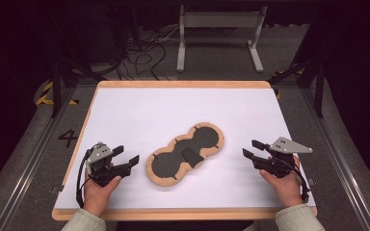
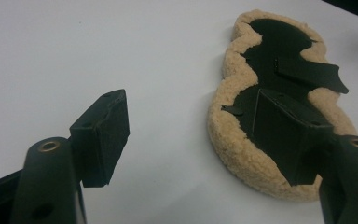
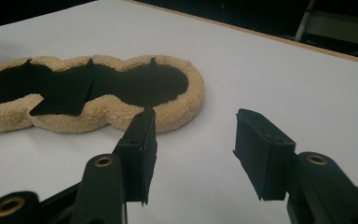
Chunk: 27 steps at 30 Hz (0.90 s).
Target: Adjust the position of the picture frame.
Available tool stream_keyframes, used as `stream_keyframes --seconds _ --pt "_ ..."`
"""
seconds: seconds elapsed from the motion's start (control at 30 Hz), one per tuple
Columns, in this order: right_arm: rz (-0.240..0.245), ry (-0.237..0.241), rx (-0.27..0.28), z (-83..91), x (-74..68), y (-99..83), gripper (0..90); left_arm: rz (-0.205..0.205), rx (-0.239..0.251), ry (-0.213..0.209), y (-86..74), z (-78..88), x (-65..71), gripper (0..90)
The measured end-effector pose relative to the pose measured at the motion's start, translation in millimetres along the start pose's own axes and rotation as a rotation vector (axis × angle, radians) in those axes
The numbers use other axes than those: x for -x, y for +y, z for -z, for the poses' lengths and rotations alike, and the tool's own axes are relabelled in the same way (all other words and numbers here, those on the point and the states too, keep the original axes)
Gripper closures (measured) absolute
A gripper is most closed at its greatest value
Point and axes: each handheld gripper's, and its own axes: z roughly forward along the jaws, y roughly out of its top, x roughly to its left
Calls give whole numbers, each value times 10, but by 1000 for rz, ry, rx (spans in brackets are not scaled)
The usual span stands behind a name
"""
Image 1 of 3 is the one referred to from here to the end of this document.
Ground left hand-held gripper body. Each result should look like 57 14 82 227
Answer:
86 141 133 188

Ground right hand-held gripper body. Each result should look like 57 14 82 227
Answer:
253 137 314 179

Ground person's left hand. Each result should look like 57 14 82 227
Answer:
83 163 122 218

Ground person's right hand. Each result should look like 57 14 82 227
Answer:
258 155 304 209

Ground black tripod stand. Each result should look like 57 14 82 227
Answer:
268 18 327 119
46 6 109 119

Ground yellow and black floor tape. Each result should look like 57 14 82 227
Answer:
36 80 80 107

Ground white metal stand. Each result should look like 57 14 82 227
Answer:
175 4 268 74

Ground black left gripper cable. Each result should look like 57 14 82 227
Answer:
75 148 93 209

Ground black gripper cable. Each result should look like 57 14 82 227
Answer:
280 156 311 204
75 148 93 209

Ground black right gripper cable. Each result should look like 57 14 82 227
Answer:
280 156 311 204

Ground metal floor rail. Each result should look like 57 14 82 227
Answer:
302 88 370 231
0 84 78 231

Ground tangle of black floor cables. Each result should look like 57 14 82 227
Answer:
114 27 187 82

